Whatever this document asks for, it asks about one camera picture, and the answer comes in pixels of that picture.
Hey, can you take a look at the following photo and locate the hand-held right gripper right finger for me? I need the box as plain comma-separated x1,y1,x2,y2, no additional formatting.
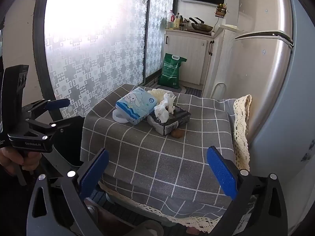
207,146,288,236

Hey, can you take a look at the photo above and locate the black cooktop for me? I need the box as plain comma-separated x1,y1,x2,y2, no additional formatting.
186,28,213,34

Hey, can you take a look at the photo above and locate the dark frying pan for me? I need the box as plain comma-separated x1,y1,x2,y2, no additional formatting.
188,17,214,32

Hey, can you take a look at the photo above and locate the white round plastic lid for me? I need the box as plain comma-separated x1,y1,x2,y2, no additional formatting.
112,109,130,123

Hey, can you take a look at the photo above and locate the white low kitchen cabinet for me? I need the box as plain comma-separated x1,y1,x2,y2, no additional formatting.
161,28,214,85

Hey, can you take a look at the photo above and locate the hanging wall rack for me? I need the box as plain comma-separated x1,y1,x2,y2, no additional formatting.
215,3,227,19

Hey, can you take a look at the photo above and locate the black cardboard box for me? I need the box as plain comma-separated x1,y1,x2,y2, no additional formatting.
147,104,192,136

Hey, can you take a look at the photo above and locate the crumpled white tissue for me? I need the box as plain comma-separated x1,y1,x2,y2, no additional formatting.
154,93,176,123

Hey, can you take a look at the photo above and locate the grey checked tablecloth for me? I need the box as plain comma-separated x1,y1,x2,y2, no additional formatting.
80,84,249,227

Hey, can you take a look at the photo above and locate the white rounded frame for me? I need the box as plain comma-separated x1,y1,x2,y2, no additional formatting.
211,82,228,99

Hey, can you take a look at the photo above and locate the green rice bag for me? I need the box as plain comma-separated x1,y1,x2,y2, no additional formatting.
157,53,187,89

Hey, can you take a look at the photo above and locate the red cap large bottle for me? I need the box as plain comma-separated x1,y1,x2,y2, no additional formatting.
166,10,176,29

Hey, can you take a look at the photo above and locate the blue rabbit print tissue pack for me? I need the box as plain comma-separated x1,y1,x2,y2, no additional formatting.
115,87,159,126

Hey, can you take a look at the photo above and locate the person's left hand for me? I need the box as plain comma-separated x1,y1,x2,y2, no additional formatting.
0,149,41,176

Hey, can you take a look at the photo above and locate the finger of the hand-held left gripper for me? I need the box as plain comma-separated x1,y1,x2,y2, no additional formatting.
25,117,74,143
22,98,71,121

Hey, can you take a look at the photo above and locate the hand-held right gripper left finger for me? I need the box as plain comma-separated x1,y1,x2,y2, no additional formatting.
27,148,110,236

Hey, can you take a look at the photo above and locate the patterned frosted sliding door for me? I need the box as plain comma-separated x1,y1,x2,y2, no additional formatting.
33,0,151,120
144,0,176,85

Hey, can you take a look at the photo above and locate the silver refrigerator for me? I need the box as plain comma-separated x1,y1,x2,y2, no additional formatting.
234,0,315,185

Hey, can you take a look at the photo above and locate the crumpled white plastic bag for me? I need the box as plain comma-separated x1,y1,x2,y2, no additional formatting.
148,88,176,101

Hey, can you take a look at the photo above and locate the white lace cloth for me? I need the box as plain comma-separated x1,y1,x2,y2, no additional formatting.
97,95,253,234

